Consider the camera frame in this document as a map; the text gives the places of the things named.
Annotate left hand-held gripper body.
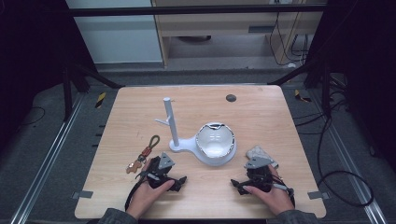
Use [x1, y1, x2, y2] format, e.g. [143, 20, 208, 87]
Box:
[145, 151, 176, 189]

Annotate keychain with green loop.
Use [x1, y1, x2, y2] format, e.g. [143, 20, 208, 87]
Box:
[125, 134, 162, 175]

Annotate grey metal table bracket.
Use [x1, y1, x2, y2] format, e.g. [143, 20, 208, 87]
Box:
[306, 190, 331, 201]
[71, 189, 94, 200]

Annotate black horizontal frame bar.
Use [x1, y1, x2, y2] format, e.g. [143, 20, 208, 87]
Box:
[65, 4, 329, 18]

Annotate hand-held gripper black cable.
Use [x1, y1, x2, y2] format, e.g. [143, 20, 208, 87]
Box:
[271, 175, 296, 207]
[124, 170, 161, 212]

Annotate yellow black tape strip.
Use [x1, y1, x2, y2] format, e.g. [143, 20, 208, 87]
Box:
[293, 89, 313, 104]
[94, 91, 107, 109]

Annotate white key stand with bowl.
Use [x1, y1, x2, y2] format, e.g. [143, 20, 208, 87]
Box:
[154, 96, 237, 167]

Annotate thin black floor cable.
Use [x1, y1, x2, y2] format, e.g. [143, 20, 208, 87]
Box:
[21, 105, 47, 127]

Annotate black hanging desk cables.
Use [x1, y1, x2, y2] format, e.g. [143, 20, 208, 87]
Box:
[268, 11, 310, 67]

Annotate aluminium floor rail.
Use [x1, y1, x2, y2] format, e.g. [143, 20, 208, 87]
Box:
[310, 89, 388, 224]
[9, 92, 86, 224]

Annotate black metal stand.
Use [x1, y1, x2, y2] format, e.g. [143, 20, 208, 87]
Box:
[61, 57, 126, 123]
[266, 55, 333, 119]

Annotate thick black floor cable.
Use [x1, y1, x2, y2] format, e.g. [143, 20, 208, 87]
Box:
[293, 102, 375, 208]

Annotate white cabinet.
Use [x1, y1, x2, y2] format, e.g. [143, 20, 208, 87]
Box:
[65, 0, 163, 65]

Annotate light wooden desk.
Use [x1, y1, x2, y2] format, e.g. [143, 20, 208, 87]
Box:
[150, 0, 329, 68]

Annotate left hand-held gripper black cable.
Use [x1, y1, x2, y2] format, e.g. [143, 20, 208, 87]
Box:
[124, 170, 161, 212]

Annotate person's right hand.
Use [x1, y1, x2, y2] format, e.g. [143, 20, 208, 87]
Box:
[242, 164, 295, 217]

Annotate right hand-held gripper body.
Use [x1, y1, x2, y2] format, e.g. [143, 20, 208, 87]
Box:
[244, 156, 276, 192]

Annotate right hand-held gripper black cable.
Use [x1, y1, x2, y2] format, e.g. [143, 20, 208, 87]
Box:
[271, 175, 296, 207]

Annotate person's left hand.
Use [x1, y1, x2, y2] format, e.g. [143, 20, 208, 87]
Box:
[125, 158, 176, 220]

